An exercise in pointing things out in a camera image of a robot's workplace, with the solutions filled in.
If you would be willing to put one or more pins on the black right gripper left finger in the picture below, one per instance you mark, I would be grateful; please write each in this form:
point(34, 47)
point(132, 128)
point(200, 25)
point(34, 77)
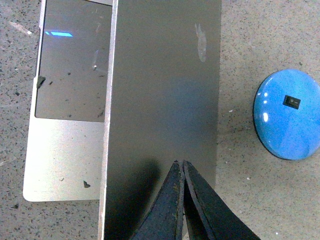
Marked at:
point(164, 220)

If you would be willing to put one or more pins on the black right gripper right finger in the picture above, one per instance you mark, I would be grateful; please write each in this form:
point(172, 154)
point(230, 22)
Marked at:
point(208, 217)

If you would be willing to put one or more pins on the silver laptop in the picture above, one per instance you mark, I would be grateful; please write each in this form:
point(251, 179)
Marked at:
point(122, 89)

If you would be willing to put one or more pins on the blue desk lamp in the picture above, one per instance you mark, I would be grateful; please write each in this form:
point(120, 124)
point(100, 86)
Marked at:
point(286, 114)

